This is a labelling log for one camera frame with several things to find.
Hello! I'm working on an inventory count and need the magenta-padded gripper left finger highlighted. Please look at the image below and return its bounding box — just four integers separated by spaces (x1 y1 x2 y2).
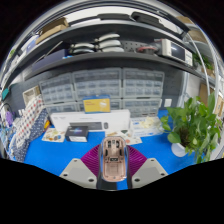
59 144 105 191

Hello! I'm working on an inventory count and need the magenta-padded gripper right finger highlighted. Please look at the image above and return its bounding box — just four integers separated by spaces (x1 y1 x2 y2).
124 144 169 190

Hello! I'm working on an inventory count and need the small black box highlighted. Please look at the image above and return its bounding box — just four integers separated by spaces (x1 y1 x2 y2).
64 125 90 143

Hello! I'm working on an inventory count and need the blue white tissue box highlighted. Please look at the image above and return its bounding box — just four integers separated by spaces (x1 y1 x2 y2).
129 115 166 138

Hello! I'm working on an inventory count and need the long white keyboard box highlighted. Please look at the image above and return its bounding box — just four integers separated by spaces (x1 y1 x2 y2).
49 109 132 134

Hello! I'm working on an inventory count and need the green plant in white pot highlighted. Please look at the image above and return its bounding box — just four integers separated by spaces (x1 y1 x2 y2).
160 91 224 164

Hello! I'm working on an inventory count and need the patterned fabric bag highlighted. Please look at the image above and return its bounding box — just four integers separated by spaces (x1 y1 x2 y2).
8 94 49 163

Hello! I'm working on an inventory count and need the yellow box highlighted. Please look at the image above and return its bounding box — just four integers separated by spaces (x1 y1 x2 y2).
82 95 112 114

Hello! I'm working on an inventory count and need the white mesh basket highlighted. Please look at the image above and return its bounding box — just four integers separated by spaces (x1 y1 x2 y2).
22 85 42 106

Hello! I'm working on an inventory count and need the white metal shelf rack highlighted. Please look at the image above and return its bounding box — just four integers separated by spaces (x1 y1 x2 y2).
176 14 224 118

